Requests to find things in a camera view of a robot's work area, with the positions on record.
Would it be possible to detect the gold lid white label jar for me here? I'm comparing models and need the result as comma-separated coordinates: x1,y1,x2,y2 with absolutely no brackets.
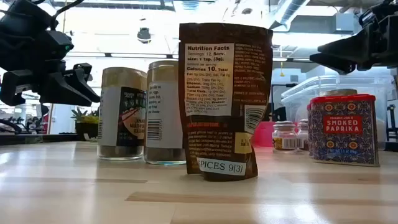
144,60,187,166

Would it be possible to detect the small potted green plant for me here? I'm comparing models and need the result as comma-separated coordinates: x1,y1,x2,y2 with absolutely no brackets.
70,107,100,142

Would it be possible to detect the smoked paprika red lid tin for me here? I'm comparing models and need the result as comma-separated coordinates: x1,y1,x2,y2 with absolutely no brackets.
309,93,381,167
306,103,313,158

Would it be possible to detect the white round column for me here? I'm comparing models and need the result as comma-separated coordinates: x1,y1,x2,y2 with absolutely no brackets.
49,104,75,135

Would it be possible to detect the black ceiling fixture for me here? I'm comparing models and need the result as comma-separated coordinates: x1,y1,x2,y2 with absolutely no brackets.
137,27,152,44

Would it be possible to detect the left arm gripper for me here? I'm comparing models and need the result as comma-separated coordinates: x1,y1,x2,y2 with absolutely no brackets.
0,29,101,108

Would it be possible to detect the clear plastic storage bin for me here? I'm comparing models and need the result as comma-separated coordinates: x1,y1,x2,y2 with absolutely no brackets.
280,74,397,152

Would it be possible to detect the pinkish red plastic bin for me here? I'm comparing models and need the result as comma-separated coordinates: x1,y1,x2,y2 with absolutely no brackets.
252,121,276,147

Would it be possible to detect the brown spice pouch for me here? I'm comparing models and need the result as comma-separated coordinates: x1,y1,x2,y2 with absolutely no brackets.
178,22,274,182

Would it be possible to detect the gold lid glass spice jar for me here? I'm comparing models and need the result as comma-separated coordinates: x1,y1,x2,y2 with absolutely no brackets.
320,88,358,96

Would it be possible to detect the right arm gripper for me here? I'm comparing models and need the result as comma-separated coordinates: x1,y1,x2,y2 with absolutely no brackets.
309,14,398,75

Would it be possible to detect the furikake seasoning glass jar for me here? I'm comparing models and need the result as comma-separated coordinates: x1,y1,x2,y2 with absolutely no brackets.
96,67,148,161

